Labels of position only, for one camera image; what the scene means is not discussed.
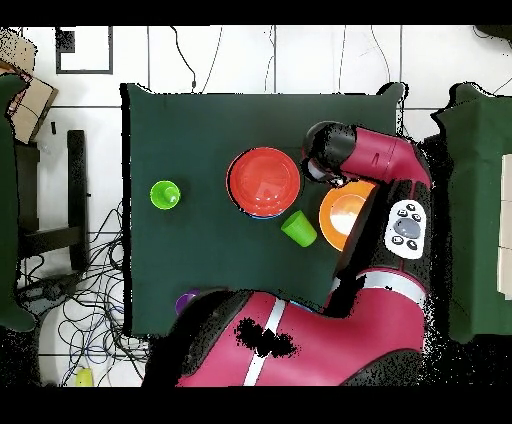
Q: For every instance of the cardboard box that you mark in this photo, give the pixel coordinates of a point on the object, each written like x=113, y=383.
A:
x=30, y=108

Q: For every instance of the small yellow object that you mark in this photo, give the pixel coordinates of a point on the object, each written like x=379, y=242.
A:
x=84, y=378

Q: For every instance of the red-orange bowl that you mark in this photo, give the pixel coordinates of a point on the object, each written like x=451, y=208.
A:
x=264, y=182

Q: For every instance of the black stand frame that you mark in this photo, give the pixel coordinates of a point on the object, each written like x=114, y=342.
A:
x=76, y=180

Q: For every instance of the large blue bowl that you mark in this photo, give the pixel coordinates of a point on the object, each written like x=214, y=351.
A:
x=266, y=217

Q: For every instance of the large yellow-orange bowl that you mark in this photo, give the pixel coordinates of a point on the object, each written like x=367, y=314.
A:
x=328, y=224

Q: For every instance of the white boxes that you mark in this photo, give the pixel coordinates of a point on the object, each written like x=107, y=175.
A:
x=507, y=224

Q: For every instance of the grey black stand base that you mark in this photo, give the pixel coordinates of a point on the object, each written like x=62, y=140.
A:
x=52, y=288

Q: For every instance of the ridged green cup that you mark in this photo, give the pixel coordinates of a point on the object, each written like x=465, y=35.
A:
x=161, y=194

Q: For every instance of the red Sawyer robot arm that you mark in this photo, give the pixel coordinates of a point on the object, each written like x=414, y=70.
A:
x=340, y=332

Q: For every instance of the black equipment cabinet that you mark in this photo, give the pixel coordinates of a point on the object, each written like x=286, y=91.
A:
x=442, y=168

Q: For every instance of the green cloth side table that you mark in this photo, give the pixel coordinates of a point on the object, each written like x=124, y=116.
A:
x=480, y=200
x=6, y=200

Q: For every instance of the black square floor frame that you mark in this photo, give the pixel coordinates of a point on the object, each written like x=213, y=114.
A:
x=84, y=72

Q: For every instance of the smooth green cup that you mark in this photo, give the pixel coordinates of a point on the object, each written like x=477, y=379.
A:
x=300, y=230

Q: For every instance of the purple cup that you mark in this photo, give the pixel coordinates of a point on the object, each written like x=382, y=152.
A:
x=183, y=300

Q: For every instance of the dark green tablecloth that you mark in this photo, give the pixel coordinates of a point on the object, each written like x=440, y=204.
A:
x=192, y=132

